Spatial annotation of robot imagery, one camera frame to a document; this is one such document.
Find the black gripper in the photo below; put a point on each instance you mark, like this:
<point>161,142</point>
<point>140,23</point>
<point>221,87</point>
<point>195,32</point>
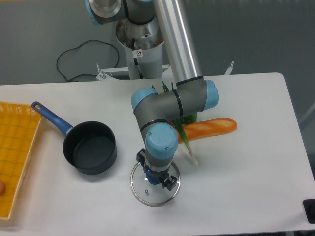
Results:
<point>156,177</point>

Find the glass lid blue knob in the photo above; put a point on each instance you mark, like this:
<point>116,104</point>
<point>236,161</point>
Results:
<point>153,195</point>

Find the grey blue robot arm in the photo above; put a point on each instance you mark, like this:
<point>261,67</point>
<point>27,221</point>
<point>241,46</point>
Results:
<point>192,92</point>

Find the green spring onion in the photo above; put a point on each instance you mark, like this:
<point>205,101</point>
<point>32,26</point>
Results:
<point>182,134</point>

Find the green bell pepper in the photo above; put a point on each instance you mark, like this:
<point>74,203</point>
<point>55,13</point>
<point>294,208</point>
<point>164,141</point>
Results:
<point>187,119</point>

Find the baguette bread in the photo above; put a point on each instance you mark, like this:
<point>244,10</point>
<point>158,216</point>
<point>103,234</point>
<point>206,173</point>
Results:
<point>209,128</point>

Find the black device at table edge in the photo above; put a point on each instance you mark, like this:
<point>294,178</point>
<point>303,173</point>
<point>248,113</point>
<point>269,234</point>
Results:
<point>309,207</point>

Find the yellow woven basket tray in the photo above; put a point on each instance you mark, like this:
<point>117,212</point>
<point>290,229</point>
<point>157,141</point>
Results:
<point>19,124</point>

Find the dark saucepan blue handle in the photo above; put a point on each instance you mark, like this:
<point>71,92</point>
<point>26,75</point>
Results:
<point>90,146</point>

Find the white table clamp bracket right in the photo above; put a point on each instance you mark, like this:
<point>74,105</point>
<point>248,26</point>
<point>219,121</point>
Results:
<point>229,69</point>

